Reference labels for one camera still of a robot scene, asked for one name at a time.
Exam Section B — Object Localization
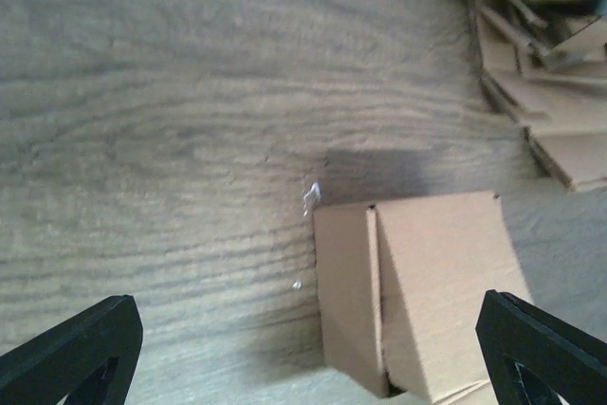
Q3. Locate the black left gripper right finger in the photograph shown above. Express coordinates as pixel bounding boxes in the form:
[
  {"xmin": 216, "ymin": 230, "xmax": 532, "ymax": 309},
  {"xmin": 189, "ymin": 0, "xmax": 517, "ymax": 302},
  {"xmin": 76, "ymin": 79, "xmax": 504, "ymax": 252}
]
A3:
[{"xmin": 476, "ymin": 290, "xmax": 606, "ymax": 405}]

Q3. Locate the brown cardboard box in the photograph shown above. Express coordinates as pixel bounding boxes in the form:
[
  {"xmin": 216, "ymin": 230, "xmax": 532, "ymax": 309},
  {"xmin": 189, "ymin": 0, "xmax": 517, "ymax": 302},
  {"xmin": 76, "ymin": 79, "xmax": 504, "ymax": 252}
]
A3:
[{"xmin": 313, "ymin": 191, "xmax": 529, "ymax": 404}]

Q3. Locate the stack of flat cardboard blanks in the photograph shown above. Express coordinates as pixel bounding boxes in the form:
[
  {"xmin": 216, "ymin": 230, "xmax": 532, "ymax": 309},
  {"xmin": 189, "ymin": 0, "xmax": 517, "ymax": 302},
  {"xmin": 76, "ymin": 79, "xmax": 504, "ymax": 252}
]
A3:
[{"xmin": 468, "ymin": 0, "xmax": 606, "ymax": 192}]

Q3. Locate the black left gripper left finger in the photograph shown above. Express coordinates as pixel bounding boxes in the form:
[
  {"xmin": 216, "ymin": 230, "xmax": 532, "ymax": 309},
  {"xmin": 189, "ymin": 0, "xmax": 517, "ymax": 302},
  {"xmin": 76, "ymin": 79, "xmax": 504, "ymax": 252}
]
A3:
[{"xmin": 1, "ymin": 295, "xmax": 143, "ymax": 404}]

